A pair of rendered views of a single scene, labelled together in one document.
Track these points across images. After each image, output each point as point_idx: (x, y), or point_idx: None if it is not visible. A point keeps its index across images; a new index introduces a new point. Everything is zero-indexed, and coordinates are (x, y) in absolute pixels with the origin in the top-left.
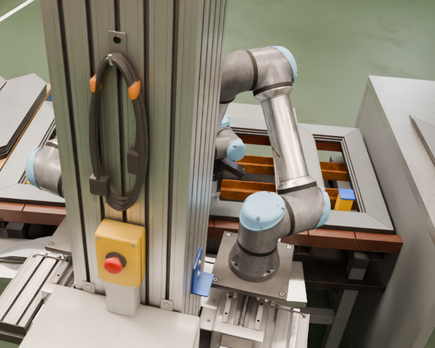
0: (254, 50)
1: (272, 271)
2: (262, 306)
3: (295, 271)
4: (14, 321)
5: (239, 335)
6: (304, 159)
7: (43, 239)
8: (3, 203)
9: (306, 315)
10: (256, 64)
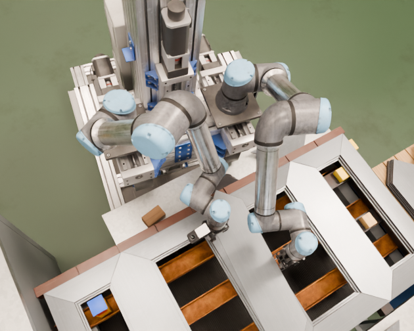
0: (171, 110)
1: None
2: None
3: (121, 238)
4: (223, 54)
5: None
6: (104, 131)
7: (290, 150)
8: (330, 138)
9: None
10: (161, 100)
